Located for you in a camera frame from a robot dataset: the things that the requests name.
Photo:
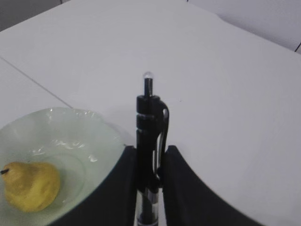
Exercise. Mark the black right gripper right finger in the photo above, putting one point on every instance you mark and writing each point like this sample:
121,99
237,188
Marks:
188,201

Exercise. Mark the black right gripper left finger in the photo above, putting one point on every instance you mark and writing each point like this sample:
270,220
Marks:
113,202

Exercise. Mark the yellow pear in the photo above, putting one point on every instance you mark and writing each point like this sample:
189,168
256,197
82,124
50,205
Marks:
30,187

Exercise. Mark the black pen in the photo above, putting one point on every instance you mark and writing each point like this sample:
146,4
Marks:
152,122

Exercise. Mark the green ruffled glass plate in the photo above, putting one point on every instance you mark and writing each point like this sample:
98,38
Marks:
79,143

